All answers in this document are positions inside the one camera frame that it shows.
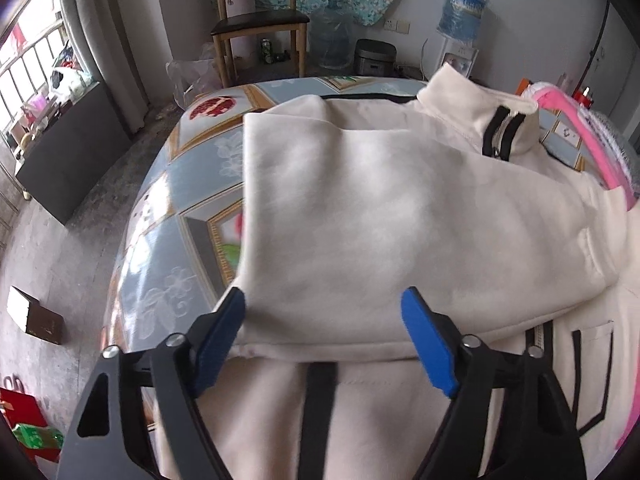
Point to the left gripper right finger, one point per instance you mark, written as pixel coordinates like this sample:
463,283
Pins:
507,418

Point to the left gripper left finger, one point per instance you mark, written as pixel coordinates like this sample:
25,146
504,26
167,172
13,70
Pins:
108,438

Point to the cream zip jacket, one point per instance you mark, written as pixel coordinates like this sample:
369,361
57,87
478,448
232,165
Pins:
383,420

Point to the red bag on floor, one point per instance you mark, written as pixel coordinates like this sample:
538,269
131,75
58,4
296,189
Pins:
35,436

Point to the brown cardboard box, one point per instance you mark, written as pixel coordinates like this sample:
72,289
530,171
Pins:
32,318

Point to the patterned bed sheet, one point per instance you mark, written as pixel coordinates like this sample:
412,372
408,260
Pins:
180,209

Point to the pink floral quilt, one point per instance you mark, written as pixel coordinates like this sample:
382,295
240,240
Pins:
590,135

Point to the dark grey cabinet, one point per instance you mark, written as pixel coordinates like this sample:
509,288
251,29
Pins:
69,158

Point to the red cup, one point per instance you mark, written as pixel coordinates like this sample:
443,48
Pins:
583,97

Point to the white plastic bag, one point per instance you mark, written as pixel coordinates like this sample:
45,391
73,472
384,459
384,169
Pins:
191,79

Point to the white water dispenser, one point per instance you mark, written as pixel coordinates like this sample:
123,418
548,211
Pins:
459,55

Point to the grey door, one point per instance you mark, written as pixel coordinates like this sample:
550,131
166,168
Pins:
614,74

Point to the grey curtain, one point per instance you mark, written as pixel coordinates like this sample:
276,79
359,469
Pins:
123,44

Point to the blue water jug on dispenser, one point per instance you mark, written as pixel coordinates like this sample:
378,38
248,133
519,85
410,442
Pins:
461,19

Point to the empty clear water jug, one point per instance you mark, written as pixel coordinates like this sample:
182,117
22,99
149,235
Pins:
330,36

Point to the wooden chair dark seat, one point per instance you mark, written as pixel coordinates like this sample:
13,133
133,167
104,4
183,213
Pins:
259,22

